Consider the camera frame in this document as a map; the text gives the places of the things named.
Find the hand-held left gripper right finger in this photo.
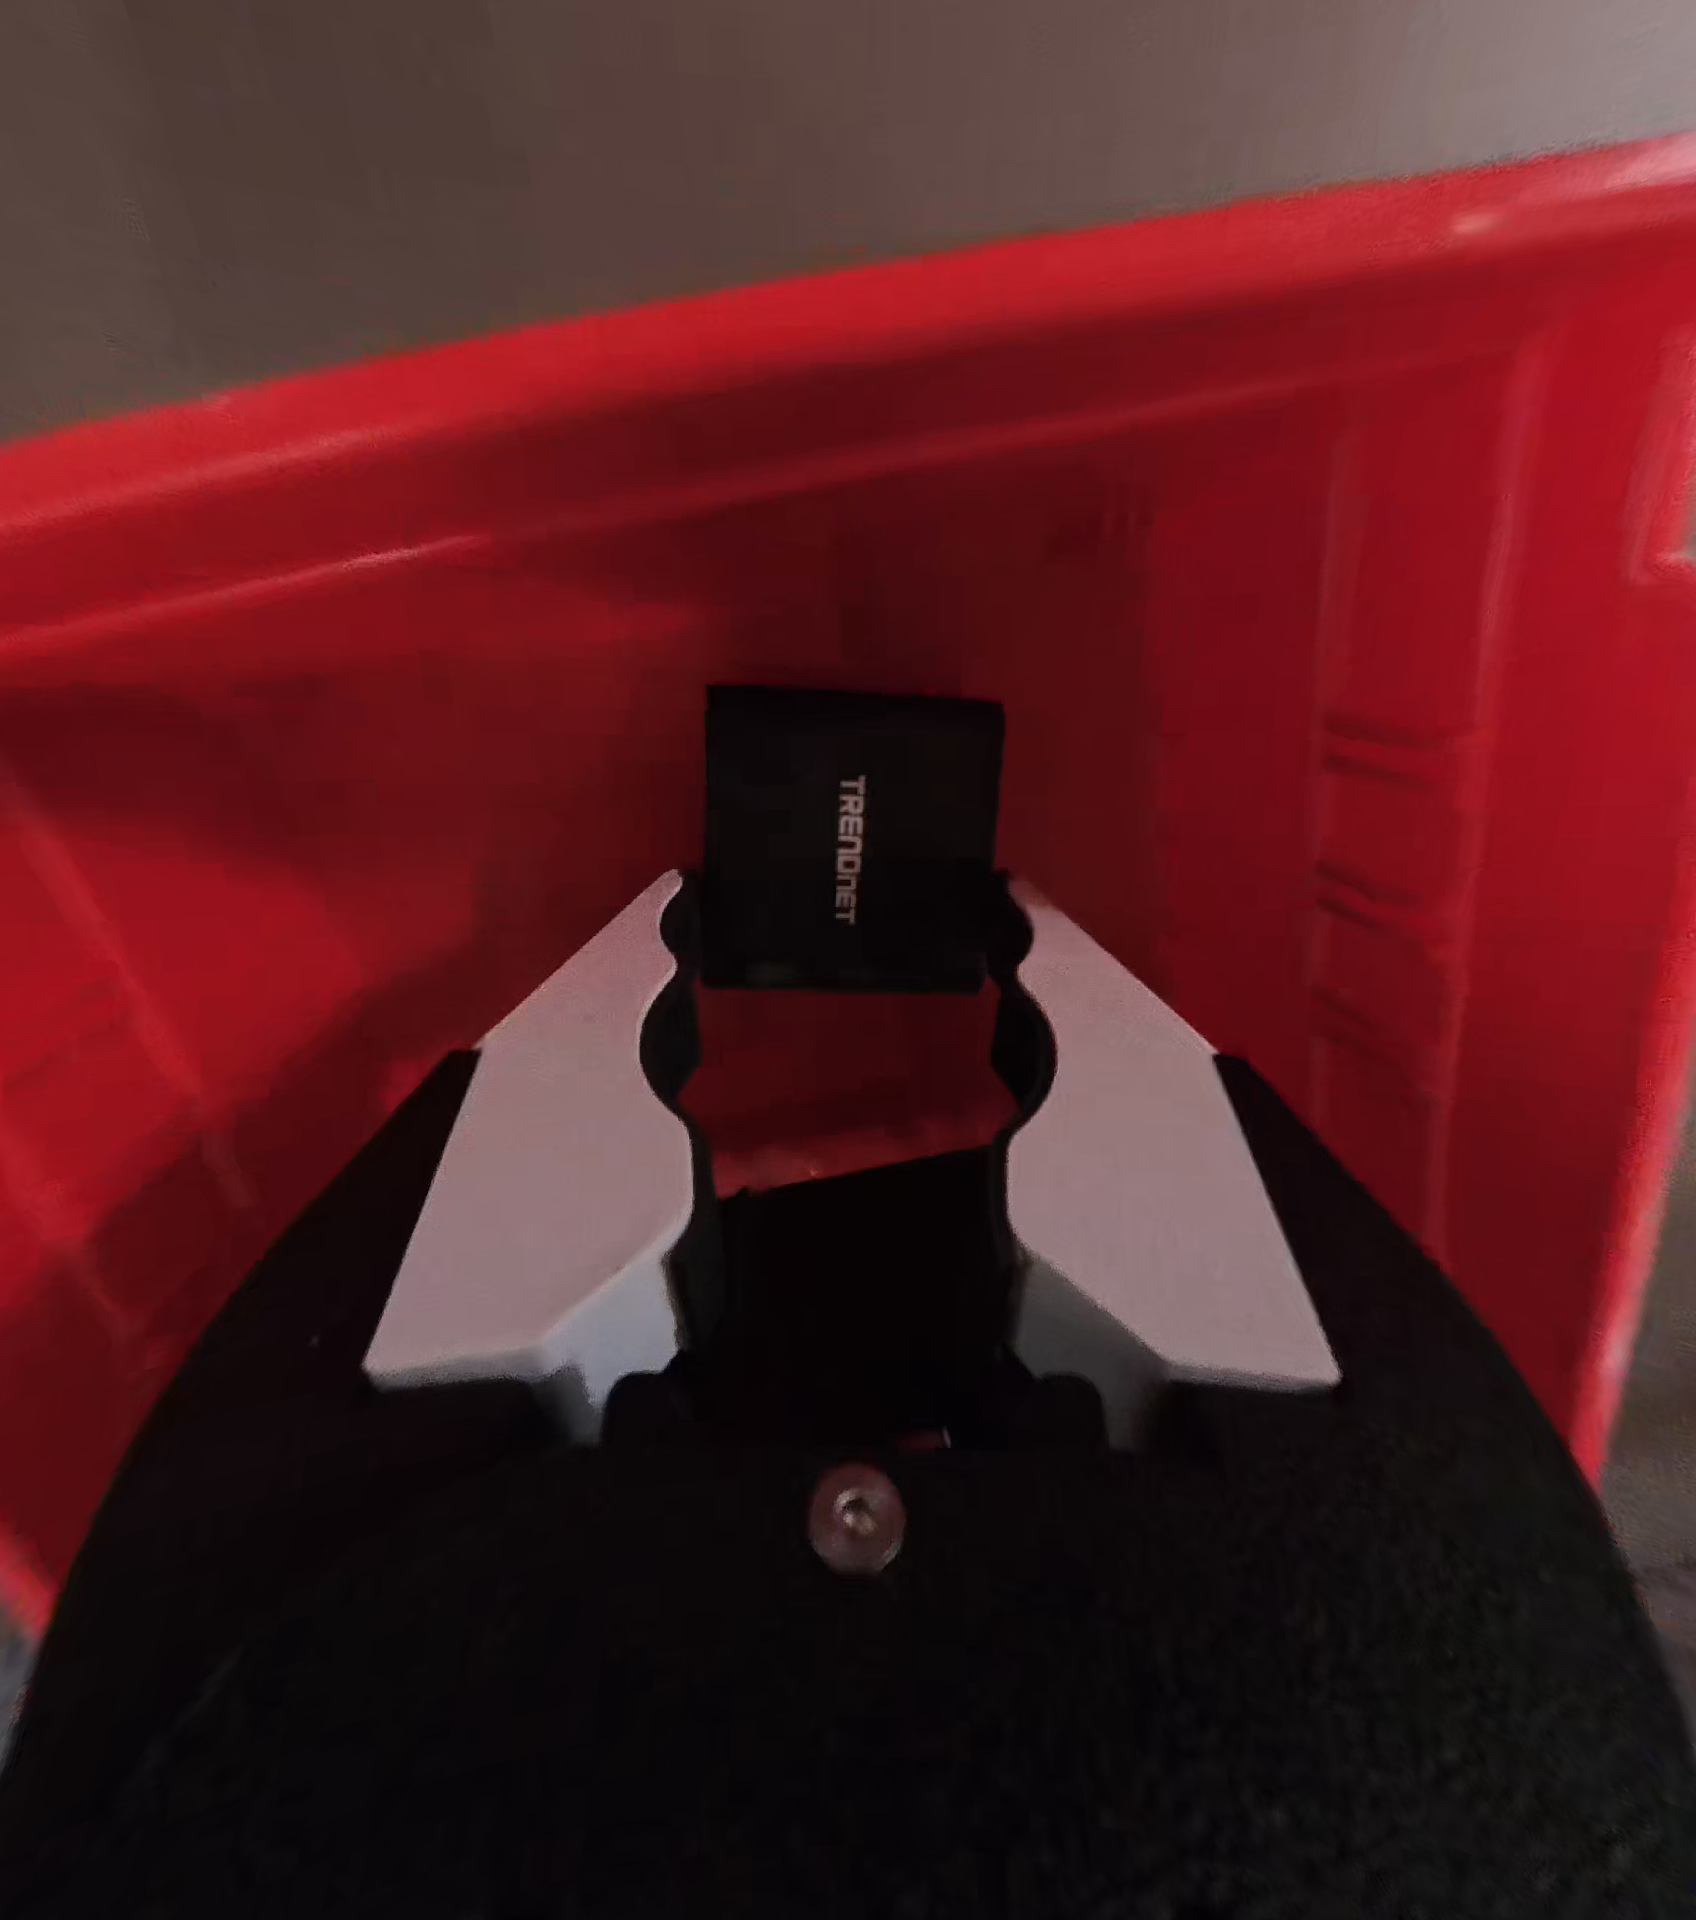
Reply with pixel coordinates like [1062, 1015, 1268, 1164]
[991, 873, 1346, 1453]

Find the black ethernet port adapter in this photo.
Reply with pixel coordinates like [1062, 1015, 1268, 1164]
[698, 683, 1009, 991]

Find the red plastic bin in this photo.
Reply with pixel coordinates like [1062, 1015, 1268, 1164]
[0, 112, 1696, 1638]

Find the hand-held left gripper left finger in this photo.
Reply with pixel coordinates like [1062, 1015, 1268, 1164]
[362, 869, 722, 1453]

